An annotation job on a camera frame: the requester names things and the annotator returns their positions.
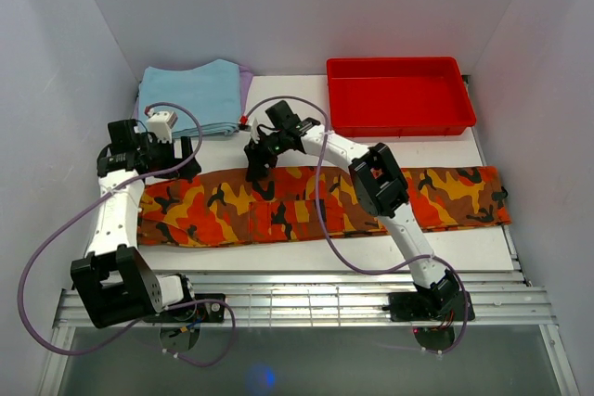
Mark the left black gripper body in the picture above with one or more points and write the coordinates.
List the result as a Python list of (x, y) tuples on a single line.
[(161, 156)]

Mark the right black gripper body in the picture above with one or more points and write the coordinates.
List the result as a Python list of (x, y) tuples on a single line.
[(275, 143)]

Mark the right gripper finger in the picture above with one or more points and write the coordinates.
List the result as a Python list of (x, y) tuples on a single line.
[(256, 158), (269, 162)]

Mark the orange camouflage trousers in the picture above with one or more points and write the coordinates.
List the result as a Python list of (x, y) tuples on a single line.
[(221, 209)]

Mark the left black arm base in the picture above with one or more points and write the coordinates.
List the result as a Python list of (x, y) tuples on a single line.
[(206, 312)]

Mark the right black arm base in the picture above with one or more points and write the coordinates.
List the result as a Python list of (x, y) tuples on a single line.
[(411, 306)]

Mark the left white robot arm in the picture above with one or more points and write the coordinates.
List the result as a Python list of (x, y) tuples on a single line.
[(113, 280)]

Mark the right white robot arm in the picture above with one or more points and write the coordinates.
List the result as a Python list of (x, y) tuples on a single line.
[(380, 189)]

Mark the folded purple cloth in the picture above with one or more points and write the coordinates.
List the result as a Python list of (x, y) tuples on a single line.
[(246, 77)]

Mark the folded light blue cloth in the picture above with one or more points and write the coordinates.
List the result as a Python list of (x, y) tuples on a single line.
[(210, 92)]

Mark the red plastic tray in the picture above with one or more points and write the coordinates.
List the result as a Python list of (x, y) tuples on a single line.
[(398, 96)]

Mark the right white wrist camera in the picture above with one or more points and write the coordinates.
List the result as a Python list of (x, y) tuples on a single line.
[(252, 127)]

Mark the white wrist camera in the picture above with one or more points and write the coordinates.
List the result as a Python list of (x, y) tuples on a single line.
[(252, 127), (161, 124)]

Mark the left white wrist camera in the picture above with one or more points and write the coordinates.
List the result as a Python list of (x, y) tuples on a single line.
[(161, 124)]

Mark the aluminium rail frame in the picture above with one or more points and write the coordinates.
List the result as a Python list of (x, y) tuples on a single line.
[(303, 284)]

